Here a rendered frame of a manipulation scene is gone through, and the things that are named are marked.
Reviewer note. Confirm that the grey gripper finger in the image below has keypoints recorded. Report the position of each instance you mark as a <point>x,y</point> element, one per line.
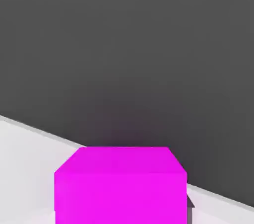
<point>190,211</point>

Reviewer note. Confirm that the small magenta cube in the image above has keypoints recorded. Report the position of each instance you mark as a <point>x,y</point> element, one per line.
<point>121,188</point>

